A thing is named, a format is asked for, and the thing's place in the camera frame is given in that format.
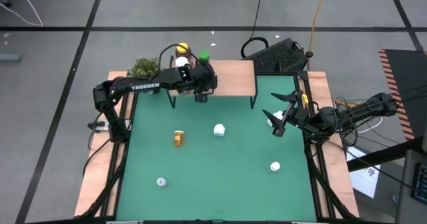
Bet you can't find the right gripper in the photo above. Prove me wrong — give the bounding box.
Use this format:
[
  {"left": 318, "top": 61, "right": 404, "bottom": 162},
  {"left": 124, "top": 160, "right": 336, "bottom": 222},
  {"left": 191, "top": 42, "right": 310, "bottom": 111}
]
[{"left": 262, "top": 90, "right": 314, "bottom": 138}]

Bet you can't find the green bottle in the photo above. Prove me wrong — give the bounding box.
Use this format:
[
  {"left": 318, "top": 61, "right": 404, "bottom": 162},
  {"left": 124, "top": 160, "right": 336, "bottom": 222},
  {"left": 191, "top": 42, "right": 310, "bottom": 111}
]
[{"left": 198, "top": 50, "right": 211, "bottom": 65}]

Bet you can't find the white bottle purple label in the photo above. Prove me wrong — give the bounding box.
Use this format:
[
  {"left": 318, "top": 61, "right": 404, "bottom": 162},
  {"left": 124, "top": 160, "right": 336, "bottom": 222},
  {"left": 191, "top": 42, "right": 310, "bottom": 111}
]
[{"left": 174, "top": 55, "right": 191, "bottom": 70}]

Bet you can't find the orange pill vial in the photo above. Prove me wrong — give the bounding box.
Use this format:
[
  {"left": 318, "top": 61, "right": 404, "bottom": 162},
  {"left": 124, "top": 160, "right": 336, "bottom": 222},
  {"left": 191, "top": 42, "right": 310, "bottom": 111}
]
[{"left": 173, "top": 130, "right": 185, "bottom": 148}]

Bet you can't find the amber bottle yellow cap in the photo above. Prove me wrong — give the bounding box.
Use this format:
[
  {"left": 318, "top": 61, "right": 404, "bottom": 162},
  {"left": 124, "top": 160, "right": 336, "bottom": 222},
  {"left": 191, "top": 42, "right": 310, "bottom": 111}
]
[{"left": 175, "top": 42, "right": 193, "bottom": 60}]

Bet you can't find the black perforated computer case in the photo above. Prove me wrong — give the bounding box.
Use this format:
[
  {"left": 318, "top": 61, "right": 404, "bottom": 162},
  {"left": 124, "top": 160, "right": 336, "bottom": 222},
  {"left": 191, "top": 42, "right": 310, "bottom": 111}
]
[{"left": 245, "top": 37, "right": 310, "bottom": 73}]

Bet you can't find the green potted plant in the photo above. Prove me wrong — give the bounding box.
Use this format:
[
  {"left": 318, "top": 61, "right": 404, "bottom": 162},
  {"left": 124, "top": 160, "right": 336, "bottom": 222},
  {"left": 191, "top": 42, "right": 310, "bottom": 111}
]
[{"left": 127, "top": 57, "right": 161, "bottom": 78}]

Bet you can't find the black mat striped edge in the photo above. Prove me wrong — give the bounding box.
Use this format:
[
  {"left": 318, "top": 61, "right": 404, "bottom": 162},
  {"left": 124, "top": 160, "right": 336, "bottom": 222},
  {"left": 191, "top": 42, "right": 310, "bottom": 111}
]
[{"left": 378, "top": 49, "right": 427, "bottom": 141}]

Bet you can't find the black keyboard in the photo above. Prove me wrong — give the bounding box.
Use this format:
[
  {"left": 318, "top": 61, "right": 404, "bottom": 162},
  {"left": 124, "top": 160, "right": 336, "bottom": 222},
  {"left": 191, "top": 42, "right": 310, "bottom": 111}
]
[{"left": 410, "top": 163, "right": 427, "bottom": 205}]

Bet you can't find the grey metal bar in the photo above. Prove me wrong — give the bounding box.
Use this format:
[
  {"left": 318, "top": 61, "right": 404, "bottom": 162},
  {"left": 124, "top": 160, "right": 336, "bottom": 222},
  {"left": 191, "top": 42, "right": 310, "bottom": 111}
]
[{"left": 0, "top": 53, "right": 21, "bottom": 63}]

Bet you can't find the wooden shelf black frame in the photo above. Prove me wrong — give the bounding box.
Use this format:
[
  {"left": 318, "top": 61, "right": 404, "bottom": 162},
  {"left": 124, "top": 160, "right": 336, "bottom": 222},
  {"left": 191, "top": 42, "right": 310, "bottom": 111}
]
[{"left": 166, "top": 59, "right": 258, "bottom": 110}]

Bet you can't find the black table frame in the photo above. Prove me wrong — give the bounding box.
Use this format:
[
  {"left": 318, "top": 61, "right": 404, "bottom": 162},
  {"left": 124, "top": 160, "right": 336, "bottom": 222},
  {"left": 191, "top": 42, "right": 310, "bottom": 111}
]
[{"left": 75, "top": 70, "right": 361, "bottom": 224}]

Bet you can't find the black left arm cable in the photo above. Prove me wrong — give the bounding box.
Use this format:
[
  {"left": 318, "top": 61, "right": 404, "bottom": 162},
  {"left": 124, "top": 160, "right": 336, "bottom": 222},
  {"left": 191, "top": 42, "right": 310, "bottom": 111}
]
[{"left": 158, "top": 43, "right": 214, "bottom": 73}]

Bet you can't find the black floor cable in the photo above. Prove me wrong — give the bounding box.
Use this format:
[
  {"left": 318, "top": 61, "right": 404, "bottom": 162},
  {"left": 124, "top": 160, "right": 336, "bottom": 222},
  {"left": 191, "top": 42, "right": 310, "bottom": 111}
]
[{"left": 238, "top": 0, "right": 278, "bottom": 60}]

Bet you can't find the yellow cable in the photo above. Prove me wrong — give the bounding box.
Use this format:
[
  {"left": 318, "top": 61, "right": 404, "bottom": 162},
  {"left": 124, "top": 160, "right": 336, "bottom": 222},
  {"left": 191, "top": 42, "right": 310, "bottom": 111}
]
[{"left": 307, "top": 0, "right": 331, "bottom": 58}]

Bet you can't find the white floor cable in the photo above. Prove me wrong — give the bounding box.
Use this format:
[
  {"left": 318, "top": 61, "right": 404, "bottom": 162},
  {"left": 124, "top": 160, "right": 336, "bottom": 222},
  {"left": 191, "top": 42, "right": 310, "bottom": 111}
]
[{"left": 0, "top": 0, "right": 43, "bottom": 27}]

